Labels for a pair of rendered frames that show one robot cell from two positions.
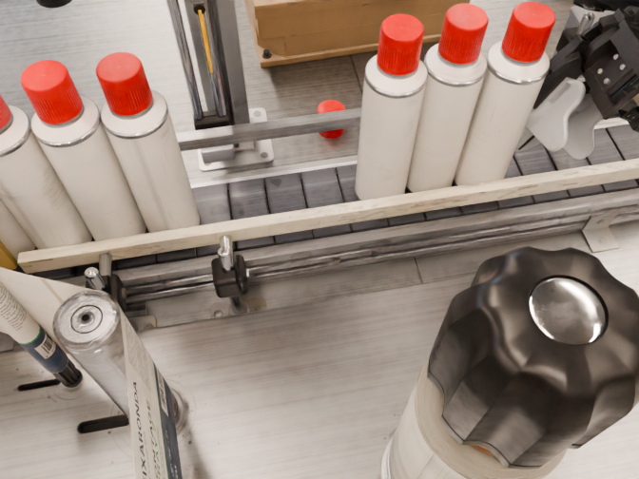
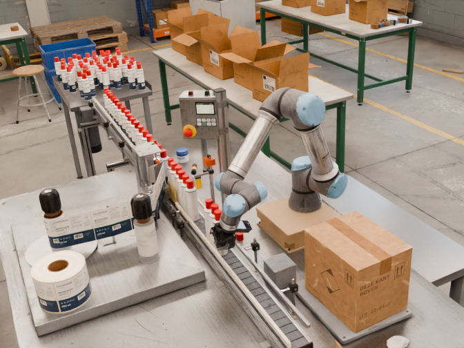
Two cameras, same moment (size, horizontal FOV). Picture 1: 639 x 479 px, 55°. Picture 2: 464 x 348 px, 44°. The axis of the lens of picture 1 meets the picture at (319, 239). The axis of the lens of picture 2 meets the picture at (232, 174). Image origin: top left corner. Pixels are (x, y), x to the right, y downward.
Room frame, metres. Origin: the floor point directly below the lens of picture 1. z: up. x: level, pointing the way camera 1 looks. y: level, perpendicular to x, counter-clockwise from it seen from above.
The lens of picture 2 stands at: (0.03, -2.15, 2.28)
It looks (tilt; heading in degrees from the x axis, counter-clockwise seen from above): 27 degrees down; 78
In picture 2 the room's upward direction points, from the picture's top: 4 degrees counter-clockwise
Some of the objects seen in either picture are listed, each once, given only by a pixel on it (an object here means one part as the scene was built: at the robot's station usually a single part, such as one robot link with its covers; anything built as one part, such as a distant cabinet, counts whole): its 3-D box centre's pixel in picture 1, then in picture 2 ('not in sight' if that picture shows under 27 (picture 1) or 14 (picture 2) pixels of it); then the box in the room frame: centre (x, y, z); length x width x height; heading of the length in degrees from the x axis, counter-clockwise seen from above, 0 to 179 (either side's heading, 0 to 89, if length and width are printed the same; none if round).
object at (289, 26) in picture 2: not in sight; (306, 18); (3.34, 6.63, 0.19); 0.64 x 0.54 x 0.37; 16
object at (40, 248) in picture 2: not in sight; (61, 248); (-0.26, 0.09, 0.89); 0.31 x 0.31 x 0.01
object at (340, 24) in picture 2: not in sight; (329, 44); (2.78, 4.35, 0.39); 2.20 x 0.80 x 0.78; 103
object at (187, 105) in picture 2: not in sight; (201, 114); (0.43, 0.16, 1.38); 0.17 x 0.10 x 0.19; 156
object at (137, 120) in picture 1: (150, 159); (191, 199); (0.34, 0.14, 0.98); 0.05 x 0.05 x 0.20
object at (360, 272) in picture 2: not in sight; (355, 268); (0.81, -0.57, 0.99); 0.30 x 0.24 x 0.27; 105
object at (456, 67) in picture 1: (444, 111); (216, 226); (0.40, -0.11, 0.98); 0.05 x 0.05 x 0.20
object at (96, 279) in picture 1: (111, 287); (175, 215); (0.26, 0.19, 0.89); 0.06 x 0.03 x 0.12; 11
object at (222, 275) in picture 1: (233, 283); (181, 227); (0.27, 0.08, 0.89); 0.03 x 0.03 x 0.12; 11
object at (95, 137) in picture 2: not in sight; (88, 130); (-0.12, 1.92, 0.71); 0.15 x 0.12 x 0.34; 11
